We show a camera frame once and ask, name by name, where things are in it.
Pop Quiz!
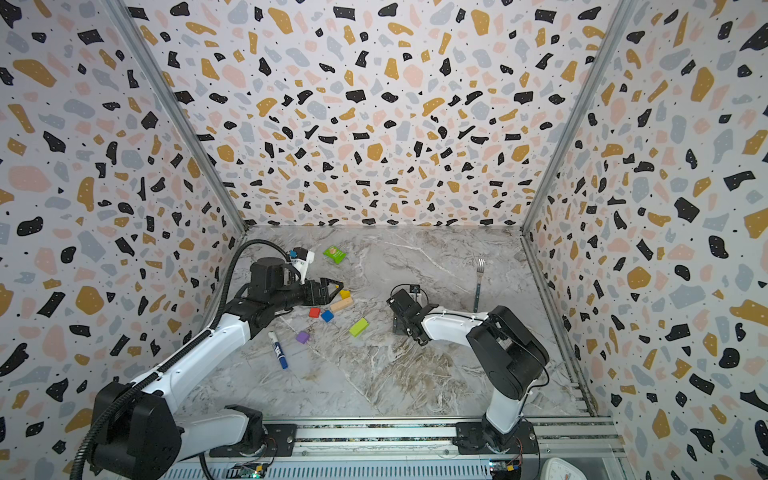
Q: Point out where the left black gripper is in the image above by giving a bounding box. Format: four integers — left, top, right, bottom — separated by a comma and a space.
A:
271, 278, 342, 313

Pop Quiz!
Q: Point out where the natural wood block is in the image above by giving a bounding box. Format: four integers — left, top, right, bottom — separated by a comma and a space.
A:
329, 297, 354, 313

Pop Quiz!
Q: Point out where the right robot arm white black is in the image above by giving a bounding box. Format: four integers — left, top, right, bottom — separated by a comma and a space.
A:
387, 288, 550, 453

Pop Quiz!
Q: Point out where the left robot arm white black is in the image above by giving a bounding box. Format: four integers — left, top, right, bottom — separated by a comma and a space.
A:
70, 257, 344, 479

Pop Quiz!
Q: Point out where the lime green block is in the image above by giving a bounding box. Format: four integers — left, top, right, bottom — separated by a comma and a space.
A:
349, 318, 369, 337

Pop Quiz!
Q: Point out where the green snack packet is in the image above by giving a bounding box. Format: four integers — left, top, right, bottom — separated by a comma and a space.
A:
323, 246, 347, 265

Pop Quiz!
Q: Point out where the blue marker pen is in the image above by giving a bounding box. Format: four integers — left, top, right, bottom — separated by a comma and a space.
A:
268, 331, 288, 370

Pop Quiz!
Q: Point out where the white object bottom right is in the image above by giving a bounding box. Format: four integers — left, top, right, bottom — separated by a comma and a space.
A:
539, 458, 587, 480

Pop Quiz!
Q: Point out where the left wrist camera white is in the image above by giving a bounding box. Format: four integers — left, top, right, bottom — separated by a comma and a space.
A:
289, 247, 315, 284

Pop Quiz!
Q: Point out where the black corrugated cable hose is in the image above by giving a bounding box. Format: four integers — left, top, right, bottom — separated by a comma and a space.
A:
68, 238, 295, 480

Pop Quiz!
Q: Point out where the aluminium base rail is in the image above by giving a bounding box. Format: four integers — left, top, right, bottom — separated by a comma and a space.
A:
165, 417, 634, 479

